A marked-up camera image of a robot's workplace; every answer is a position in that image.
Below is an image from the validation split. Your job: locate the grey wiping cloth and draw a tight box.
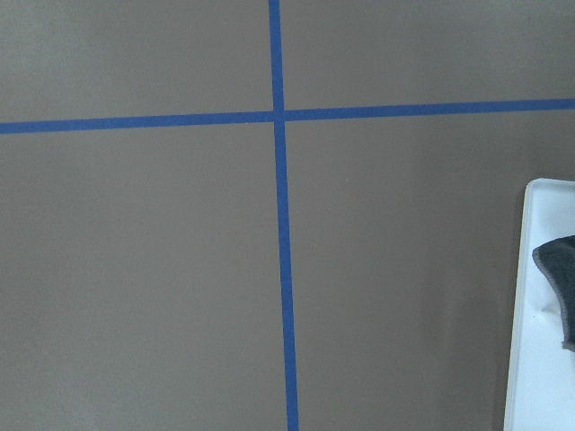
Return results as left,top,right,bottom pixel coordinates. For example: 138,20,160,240
532,235,574,352

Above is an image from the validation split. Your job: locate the white rectangular tray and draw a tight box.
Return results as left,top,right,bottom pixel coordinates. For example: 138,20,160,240
503,178,574,430

